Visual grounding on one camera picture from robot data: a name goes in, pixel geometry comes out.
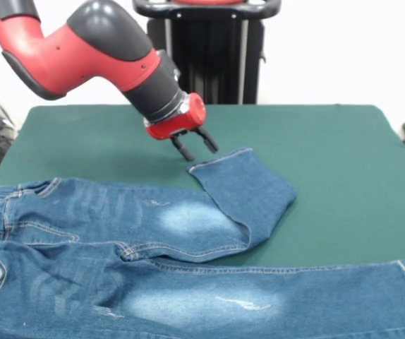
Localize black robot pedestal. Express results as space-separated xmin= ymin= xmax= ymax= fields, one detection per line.
xmin=133 ymin=0 xmax=283 ymax=105

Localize dark green table cloth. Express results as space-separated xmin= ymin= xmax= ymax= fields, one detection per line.
xmin=0 ymin=103 xmax=405 ymax=339

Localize blue denim jeans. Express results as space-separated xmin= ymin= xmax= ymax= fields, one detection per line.
xmin=0 ymin=147 xmax=405 ymax=339

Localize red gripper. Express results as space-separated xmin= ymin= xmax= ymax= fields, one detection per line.
xmin=145 ymin=93 xmax=220 ymax=163

